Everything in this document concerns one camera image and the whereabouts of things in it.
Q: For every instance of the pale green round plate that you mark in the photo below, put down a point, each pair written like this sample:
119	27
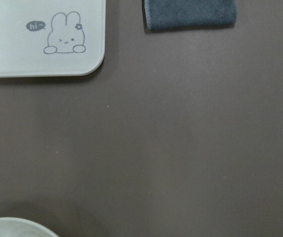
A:
18	227

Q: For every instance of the white bunny print tray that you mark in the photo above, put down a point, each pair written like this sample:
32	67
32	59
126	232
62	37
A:
51	38

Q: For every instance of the blue folded cloth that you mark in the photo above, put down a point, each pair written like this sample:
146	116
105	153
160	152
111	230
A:
173	14

